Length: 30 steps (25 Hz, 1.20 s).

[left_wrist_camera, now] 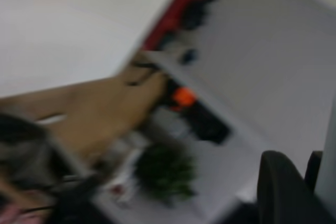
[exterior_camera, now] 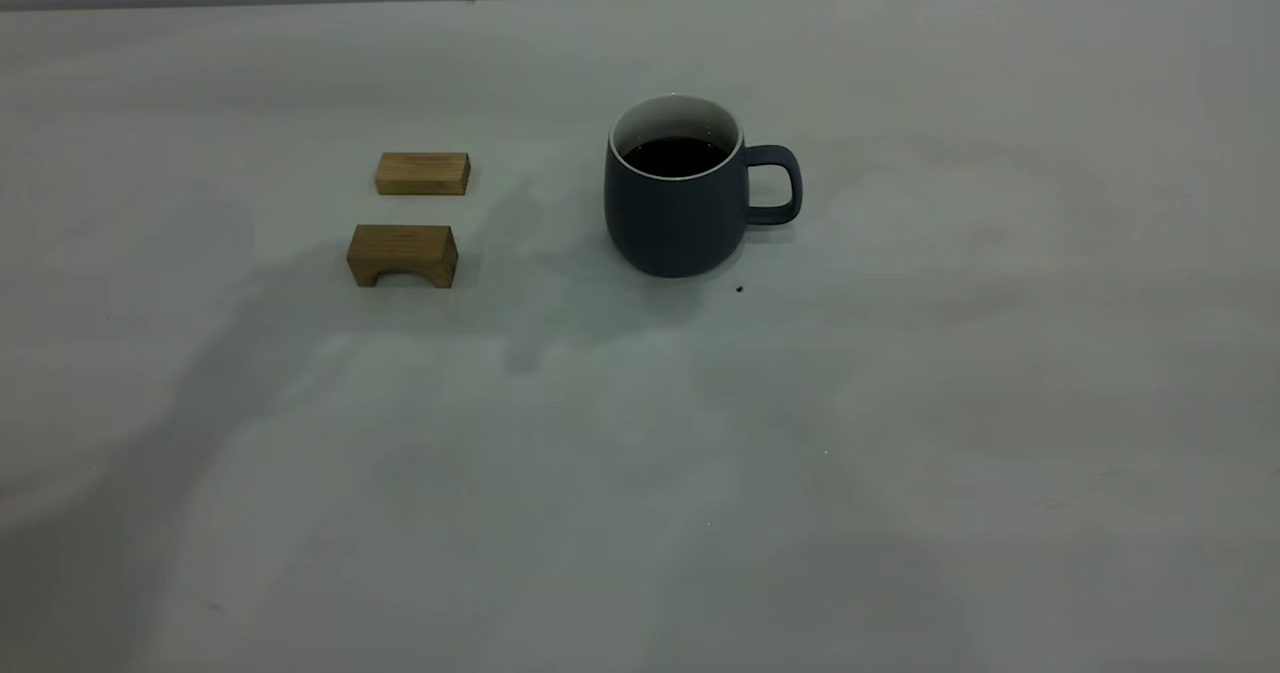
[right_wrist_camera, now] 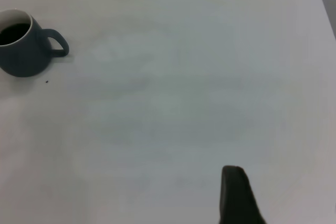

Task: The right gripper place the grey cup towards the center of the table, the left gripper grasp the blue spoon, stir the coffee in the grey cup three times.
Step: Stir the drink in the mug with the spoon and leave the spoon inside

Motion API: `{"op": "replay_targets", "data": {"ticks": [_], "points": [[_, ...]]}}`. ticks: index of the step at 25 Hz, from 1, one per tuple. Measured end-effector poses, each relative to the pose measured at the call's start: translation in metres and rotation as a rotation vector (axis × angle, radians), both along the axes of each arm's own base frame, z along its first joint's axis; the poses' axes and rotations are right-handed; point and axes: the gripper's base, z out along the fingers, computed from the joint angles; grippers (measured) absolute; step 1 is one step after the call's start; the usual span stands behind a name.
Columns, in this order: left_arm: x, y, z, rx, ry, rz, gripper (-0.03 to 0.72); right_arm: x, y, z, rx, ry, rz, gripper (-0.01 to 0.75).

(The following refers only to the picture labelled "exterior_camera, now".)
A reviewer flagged arched wooden block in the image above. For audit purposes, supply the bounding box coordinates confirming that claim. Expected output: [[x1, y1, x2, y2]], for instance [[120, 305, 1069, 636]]
[[346, 224, 460, 291]]

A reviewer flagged dark grey ceramic mug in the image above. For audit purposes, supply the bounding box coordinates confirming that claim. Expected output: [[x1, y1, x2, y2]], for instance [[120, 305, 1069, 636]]
[[603, 94, 804, 279]]

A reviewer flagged flat rectangular wooden block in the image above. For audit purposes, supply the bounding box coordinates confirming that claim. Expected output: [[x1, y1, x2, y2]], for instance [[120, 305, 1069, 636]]
[[375, 152, 472, 197]]

